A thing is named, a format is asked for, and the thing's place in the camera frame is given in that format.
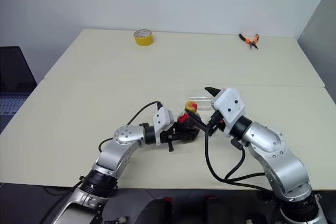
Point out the dark rounded shape with red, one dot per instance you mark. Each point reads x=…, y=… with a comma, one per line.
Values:
x=155, y=211

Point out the dark laptop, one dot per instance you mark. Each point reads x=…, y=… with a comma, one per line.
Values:
x=13, y=77

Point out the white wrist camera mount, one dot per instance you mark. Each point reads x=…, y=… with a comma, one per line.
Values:
x=162, y=119
x=229, y=103

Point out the clear wine glass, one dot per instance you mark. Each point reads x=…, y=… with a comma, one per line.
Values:
x=198, y=98

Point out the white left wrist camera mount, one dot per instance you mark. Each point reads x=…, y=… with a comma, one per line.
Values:
x=162, y=119

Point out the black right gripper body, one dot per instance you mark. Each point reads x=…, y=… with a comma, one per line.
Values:
x=217, y=123

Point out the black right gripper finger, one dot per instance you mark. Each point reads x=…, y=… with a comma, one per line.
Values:
x=214, y=91
x=200, y=123

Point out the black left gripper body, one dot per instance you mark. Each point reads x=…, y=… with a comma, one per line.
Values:
x=168, y=136

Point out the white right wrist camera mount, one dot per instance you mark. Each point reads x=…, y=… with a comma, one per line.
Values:
x=229, y=103

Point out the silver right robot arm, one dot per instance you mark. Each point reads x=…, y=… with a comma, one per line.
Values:
x=275, y=155

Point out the clear bottle with dark drink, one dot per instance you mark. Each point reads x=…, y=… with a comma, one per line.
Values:
x=191, y=105

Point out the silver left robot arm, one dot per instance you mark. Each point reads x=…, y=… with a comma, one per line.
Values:
x=123, y=153

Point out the yellow tape roll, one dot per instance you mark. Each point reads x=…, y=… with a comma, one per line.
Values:
x=144, y=39

